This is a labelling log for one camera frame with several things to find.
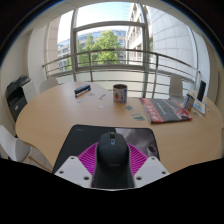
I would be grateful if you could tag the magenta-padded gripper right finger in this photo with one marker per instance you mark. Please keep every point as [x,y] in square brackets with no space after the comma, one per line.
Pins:
[150,168]

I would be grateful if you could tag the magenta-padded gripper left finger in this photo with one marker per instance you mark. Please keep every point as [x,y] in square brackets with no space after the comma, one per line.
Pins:
[71,168]

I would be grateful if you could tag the black computer mouse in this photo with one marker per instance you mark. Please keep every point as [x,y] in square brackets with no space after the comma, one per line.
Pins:
[112,160]

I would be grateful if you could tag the black cat-print mouse pad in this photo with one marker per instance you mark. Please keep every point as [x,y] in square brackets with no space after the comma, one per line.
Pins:
[80,140]

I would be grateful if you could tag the small flat sticker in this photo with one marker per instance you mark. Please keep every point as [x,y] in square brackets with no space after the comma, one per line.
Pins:
[137,117]
[128,107]

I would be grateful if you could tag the red and grey magazine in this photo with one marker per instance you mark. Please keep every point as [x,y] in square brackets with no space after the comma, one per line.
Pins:
[165,110]

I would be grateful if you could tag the white chair with wooden legs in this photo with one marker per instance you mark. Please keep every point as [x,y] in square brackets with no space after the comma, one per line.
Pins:
[13,146]

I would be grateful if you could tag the printed white plant pot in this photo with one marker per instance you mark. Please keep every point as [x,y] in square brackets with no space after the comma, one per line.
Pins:
[189,102]

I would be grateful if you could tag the printed white can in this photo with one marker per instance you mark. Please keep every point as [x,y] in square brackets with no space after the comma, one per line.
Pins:
[120,95]

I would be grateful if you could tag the small black box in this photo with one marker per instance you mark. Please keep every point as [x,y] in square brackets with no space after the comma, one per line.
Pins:
[82,89]

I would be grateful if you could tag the black office printer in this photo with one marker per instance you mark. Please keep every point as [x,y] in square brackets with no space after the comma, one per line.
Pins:
[16,98]

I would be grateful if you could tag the metal balcony railing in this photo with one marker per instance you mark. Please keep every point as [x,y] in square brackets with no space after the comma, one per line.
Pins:
[90,66]

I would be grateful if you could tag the green tree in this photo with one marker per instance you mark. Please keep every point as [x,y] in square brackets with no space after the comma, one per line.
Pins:
[106,45]

